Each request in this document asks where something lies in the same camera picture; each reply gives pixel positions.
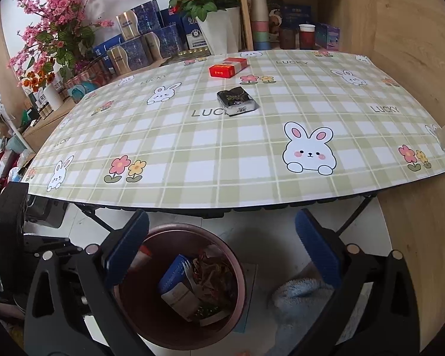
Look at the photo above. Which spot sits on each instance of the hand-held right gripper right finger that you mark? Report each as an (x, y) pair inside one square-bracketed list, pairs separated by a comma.
[(317, 246)]

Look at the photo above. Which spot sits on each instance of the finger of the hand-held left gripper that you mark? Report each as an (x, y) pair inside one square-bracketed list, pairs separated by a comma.
[(59, 244)]

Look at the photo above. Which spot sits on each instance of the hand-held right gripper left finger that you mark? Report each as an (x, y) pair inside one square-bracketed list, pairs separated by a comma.
[(128, 243)]

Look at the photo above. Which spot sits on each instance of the blue coffee box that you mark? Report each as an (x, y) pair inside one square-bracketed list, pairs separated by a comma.
[(172, 274)]

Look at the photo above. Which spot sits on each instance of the cream plastic fork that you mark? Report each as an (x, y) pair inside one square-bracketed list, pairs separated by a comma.
[(187, 269)]

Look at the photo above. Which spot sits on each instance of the brown trash bin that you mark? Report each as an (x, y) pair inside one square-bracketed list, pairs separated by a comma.
[(144, 319)]

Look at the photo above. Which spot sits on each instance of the red gold candy wrapper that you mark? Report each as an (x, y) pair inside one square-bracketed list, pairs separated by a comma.
[(215, 274)]

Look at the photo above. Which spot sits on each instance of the black box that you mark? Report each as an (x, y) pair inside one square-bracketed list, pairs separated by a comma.
[(44, 211)]

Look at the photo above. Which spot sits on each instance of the wooden sideboard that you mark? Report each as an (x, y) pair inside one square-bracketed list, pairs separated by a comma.
[(48, 122)]

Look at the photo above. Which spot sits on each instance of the plaid bunny tablecloth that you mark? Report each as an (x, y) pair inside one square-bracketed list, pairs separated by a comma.
[(244, 155)]

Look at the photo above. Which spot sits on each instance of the row of small dropper bottles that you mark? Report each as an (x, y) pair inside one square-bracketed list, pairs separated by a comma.
[(44, 110)]

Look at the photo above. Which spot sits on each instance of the orange flowers white vase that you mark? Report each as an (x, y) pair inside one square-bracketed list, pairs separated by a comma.
[(53, 96)]

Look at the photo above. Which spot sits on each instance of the black snack wrapper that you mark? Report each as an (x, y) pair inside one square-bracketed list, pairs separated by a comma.
[(237, 98)]

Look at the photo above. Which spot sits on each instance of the striped copper planter box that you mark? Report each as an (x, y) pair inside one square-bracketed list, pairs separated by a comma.
[(89, 78)]

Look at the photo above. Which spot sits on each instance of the gold leaf tray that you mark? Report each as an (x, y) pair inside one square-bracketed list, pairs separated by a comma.
[(187, 56)]

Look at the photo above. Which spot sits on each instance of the blue flat box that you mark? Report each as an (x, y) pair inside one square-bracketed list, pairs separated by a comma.
[(109, 46)]

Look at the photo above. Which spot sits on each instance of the red cardboard pack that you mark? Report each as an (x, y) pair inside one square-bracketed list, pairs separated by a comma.
[(228, 68)]

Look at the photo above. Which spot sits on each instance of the red cup white liner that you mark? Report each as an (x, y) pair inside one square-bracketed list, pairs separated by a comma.
[(307, 39)]

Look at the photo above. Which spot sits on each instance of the brown cup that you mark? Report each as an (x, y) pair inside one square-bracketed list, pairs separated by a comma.
[(288, 39)]

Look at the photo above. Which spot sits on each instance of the small blue box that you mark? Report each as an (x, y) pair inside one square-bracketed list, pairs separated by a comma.
[(328, 37)]

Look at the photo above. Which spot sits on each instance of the pink blossom arrangement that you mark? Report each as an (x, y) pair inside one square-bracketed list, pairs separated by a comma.
[(55, 18)]

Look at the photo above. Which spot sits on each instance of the navy box round emblem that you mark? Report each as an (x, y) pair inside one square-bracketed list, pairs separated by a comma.
[(194, 33)]

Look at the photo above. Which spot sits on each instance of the red rose plant white pot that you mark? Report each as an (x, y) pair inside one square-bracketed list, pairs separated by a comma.
[(218, 33)]

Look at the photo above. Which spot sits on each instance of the dark blue carton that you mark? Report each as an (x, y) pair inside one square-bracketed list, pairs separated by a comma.
[(170, 16)]

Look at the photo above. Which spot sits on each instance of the stack of pastel cups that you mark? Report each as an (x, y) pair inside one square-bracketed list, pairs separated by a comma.
[(261, 22)]

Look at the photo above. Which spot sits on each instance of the dark blue illustrated box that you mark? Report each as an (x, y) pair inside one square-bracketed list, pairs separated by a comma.
[(293, 13)]

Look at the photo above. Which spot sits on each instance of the wooden shelf unit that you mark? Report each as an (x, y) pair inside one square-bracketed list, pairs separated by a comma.
[(244, 7)]

